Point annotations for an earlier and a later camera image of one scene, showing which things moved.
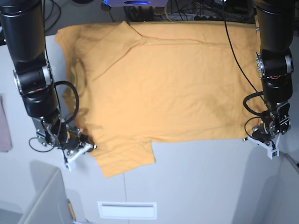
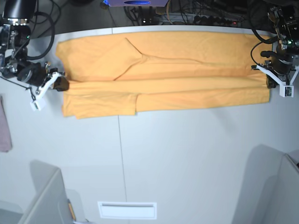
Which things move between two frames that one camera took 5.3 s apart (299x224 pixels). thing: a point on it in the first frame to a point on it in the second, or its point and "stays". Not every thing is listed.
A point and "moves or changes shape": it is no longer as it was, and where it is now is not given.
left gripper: (72, 139) to (35, 73)
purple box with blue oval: (136, 3) stays
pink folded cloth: (5, 144) stays
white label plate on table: (124, 210) stays
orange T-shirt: (130, 85) moves or changes shape
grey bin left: (49, 205) stays
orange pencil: (71, 210) stays
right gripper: (266, 130) to (281, 64)
